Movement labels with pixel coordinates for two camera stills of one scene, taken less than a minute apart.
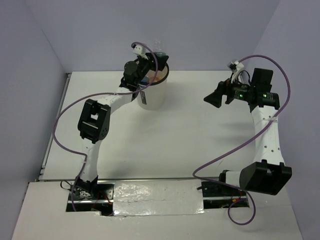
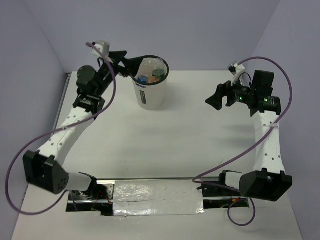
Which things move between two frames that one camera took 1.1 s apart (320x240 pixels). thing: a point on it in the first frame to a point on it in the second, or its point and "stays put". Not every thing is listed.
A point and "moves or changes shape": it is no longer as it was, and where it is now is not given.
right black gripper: [224, 88] stays put
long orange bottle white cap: [156, 79] stays put
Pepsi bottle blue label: [145, 80] stays put
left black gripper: [148, 58] to [132, 64]
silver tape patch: [134, 198] stays put
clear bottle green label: [159, 48] moves or changes shape
